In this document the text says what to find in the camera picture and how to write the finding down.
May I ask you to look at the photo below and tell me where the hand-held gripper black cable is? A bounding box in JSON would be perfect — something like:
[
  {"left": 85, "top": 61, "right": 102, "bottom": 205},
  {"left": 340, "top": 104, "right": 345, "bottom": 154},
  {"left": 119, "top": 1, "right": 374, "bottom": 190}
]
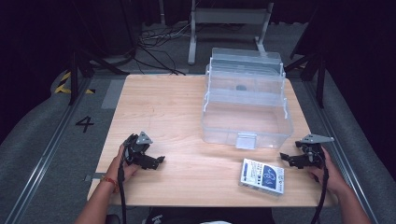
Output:
[
  {"left": 117, "top": 146, "right": 129, "bottom": 224},
  {"left": 310, "top": 166, "right": 331, "bottom": 224}
]

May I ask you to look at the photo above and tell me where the yellow and black floor tape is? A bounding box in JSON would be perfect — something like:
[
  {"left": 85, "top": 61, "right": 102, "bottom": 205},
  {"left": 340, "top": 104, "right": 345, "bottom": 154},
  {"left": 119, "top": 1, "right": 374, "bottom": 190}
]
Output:
[{"left": 54, "top": 71, "right": 96, "bottom": 95}]

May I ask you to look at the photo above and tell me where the person's right hand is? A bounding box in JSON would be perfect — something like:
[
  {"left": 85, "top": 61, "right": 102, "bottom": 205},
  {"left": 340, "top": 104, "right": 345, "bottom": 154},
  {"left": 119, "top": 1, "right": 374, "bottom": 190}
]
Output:
[{"left": 306, "top": 146, "right": 352, "bottom": 196}]

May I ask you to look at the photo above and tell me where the red string bracelet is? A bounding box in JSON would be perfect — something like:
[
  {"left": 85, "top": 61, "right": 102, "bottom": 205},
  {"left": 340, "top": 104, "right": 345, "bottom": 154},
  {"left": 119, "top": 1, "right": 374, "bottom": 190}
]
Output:
[{"left": 100, "top": 175, "right": 120, "bottom": 194}]

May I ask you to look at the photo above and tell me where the grey tape strip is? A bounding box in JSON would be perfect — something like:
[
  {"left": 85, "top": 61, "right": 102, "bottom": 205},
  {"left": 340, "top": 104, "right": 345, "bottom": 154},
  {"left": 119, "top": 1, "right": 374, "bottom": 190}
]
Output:
[{"left": 83, "top": 172, "right": 107, "bottom": 183}]

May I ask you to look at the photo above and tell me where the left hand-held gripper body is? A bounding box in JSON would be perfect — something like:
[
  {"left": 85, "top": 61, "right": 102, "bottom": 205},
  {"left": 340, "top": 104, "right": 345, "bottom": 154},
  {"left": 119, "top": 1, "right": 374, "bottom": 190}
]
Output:
[{"left": 122, "top": 131, "right": 154, "bottom": 165}]

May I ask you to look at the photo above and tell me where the bundle of black floor cables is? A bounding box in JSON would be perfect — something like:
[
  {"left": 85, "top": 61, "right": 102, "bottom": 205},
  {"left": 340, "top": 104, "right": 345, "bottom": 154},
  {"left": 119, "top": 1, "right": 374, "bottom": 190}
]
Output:
[{"left": 134, "top": 21, "right": 191, "bottom": 77}]

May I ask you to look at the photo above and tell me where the person's left hand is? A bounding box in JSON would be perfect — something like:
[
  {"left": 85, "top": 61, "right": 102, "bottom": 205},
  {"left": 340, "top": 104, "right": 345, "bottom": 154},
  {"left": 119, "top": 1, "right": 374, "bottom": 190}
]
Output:
[{"left": 106, "top": 144, "right": 142, "bottom": 185}]

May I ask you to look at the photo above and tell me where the metal floor rail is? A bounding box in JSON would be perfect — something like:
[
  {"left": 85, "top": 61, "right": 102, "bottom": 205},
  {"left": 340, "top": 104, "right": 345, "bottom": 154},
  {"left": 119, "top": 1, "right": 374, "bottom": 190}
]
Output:
[
  {"left": 304, "top": 79, "right": 379, "bottom": 224},
  {"left": 3, "top": 77, "right": 92, "bottom": 224}
]

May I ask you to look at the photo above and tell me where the black tripod stand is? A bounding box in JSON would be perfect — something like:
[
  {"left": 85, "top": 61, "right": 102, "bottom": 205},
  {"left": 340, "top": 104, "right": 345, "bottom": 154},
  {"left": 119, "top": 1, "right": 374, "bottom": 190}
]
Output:
[
  {"left": 284, "top": 52, "right": 328, "bottom": 109},
  {"left": 68, "top": 46, "right": 130, "bottom": 106}
]

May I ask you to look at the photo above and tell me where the white and blue packet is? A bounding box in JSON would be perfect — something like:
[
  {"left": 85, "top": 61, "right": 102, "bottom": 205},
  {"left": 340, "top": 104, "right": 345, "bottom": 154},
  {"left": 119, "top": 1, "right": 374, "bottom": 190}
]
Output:
[{"left": 238, "top": 158, "right": 286, "bottom": 197}]

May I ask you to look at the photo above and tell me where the grey metal stand frame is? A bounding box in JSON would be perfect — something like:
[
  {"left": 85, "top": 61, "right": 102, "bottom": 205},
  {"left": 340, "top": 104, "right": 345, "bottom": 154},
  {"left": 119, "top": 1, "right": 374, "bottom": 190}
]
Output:
[{"left": 187, "top": 0, "right": 275, "bottom": 66}]

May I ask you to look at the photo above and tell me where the left hand-held gripper black cable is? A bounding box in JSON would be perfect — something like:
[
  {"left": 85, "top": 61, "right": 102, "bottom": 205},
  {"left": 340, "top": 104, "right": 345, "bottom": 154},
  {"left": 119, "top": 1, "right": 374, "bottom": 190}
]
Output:
[{"left": 117, "top": 146, "right": 129, "bottom": 224}]

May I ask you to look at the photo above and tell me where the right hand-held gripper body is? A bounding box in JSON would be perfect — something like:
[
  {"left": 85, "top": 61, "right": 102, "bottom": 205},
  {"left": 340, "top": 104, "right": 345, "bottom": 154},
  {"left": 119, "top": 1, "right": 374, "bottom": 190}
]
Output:
[{"left": 294, "top": 133, "right": 335, "bottom": 169}]

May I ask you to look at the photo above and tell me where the right hand-held gripper black cable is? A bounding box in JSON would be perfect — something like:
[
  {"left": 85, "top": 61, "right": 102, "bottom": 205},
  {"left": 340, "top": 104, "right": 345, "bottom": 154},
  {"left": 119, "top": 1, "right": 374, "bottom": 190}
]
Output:
[{"left": 310, "top": 166, "right": 331, "bottom": 224}]

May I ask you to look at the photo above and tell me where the clear plastic storage box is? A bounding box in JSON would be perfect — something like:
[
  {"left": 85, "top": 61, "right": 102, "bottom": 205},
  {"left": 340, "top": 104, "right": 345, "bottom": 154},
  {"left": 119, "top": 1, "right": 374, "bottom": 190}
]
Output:
[{"left": 200, "top": 47, "right": 294, "bottom": 151}]

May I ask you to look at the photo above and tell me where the person's dark clothing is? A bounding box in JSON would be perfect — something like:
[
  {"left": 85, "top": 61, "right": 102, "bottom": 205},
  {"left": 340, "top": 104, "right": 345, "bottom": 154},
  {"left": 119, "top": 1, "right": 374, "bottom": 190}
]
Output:
[{"left": 143, "top": 206, "right": 277, "bottom": 224}]

